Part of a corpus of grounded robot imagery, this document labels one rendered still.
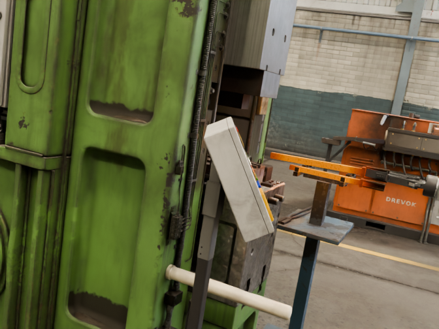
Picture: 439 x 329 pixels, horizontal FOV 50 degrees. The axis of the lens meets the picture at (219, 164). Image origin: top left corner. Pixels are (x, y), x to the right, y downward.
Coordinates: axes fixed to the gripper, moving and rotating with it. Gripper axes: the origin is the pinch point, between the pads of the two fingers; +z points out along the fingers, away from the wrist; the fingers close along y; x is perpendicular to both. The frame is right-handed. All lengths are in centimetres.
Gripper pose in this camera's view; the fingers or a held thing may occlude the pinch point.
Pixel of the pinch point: (375, 173)
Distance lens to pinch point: 177.8
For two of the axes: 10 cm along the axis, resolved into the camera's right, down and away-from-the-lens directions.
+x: 1.6, -9.7, -1.7
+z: -8.9, -2.2, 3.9
